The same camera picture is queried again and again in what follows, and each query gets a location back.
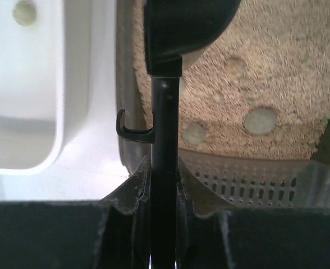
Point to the grey round litter clump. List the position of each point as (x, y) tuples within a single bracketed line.
[(194, 134), (24, 13), (260, 121)]

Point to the black slotted litter scoop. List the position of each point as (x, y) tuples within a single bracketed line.
[(165, 112)]

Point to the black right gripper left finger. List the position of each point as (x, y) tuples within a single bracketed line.
[(113, 232)]

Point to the white plastic bin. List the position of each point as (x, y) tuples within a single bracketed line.
[(44, 83)]

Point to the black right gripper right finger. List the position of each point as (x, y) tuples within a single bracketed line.
[(211, 233)]

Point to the dark translucent litter box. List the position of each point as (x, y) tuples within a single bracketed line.
[(254, 98)]

